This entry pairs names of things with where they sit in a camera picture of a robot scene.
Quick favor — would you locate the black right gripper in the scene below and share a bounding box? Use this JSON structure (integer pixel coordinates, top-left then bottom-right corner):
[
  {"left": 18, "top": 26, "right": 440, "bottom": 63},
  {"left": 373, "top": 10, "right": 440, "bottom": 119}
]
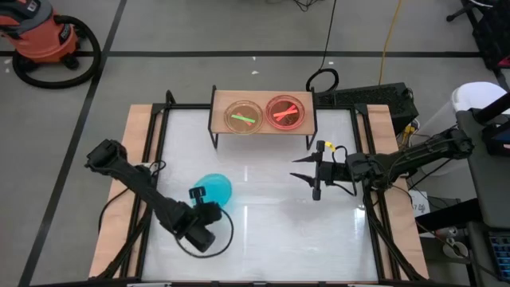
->
[{"left": 289, "top": 140, "right": 347, "bottom": 201}]

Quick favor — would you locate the keyboard with blue keys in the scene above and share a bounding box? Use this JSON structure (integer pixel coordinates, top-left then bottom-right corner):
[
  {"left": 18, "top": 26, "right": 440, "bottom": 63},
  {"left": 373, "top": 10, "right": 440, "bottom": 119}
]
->
[{"left": 488, "top": 230, "right": 510, "bottom": 280}]

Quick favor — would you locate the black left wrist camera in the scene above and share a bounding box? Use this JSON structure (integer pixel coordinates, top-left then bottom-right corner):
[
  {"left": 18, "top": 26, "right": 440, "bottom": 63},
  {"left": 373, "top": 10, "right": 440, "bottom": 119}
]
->
[{"left": 183, "top": 222, "right": 217, "bottom": 254}]

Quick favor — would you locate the white paper label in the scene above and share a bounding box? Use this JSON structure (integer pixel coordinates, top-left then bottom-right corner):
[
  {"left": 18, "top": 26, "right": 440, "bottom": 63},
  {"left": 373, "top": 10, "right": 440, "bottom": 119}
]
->
[{"left": 410, "top": 190, "right": 431, "bottom": 218}]

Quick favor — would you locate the black looped floor cable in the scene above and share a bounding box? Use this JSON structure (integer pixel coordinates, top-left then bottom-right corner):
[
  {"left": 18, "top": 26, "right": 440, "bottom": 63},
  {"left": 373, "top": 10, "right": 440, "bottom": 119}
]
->
[{"left": 305, "top": 0, "right": 339, "bottom": 92}]

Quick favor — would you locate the yellow floor cable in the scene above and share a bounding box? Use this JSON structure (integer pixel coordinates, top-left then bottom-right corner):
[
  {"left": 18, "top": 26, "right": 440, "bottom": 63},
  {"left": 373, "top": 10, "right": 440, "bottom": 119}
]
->
[{"left": 378, "top": 0, "right": 406, "bottom": 85}]

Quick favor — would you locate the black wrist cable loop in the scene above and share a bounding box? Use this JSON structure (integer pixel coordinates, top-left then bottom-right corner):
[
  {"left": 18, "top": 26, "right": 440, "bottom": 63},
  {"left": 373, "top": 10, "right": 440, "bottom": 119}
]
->
[{"left": 174, "top": 205, "right": 235, "bottom": 259}]

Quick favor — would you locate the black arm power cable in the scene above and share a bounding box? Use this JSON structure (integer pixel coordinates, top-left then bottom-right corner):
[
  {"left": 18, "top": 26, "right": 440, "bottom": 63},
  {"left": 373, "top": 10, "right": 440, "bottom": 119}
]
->
[{"left": 98, "top": 186, "right": 135, "bottom": 236}]

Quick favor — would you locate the orange shop vacuum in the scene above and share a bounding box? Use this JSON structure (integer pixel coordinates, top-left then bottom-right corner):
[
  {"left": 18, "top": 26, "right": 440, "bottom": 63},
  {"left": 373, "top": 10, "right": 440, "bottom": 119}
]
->
[
  {"left": 0, "top": 0, "right": 80, "bottom": 71},
  {"left": 11, "top": 14, "right": 102, "bottom": 89}
]

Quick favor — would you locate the black aluminium table frame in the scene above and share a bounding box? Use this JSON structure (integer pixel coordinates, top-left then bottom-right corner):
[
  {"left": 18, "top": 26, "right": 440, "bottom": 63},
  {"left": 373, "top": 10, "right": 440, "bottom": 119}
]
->
[{"left": 95, "top": 89, "right": 430, "bottom": 282}]

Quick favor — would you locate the wooden table board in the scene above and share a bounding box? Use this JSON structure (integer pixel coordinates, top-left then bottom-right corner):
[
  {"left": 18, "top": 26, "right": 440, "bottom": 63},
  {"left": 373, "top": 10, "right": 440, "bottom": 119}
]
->
[{"left": 88, "top": 104, "right": 430, "bottom": 280}]

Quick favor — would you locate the grey desk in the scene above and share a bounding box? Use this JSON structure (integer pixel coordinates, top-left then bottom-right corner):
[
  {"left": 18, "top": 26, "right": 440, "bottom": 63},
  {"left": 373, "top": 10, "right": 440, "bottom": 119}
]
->
[{"left": 456, "top": 109, "right": 510, "bottom": 228}]

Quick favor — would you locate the black computer case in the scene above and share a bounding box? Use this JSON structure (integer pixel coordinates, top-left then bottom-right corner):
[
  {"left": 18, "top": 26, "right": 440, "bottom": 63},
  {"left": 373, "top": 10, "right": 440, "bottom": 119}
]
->
[{"left": 314, "top": 82, "right": 420, "bottom": 132}]

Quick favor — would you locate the white lidded bin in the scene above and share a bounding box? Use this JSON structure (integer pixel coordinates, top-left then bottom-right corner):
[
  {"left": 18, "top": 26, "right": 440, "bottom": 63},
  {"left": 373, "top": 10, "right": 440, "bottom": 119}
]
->
[{"left": 422, "top": 81, "right": 509, "bottom": 176}]

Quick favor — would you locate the wooden shelf with black legs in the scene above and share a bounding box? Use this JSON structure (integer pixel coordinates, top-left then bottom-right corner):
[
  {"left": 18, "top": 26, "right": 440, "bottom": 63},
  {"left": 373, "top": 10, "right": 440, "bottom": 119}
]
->
[{"left": 207, "top": 85, "right": 318, "bottom": 151}]

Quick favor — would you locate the black office chair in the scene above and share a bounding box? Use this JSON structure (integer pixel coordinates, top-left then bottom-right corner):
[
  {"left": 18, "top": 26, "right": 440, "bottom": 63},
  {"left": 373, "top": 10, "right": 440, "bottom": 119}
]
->
[{"left": 445, "top": 0, "right": 510, "bottom": 71}]

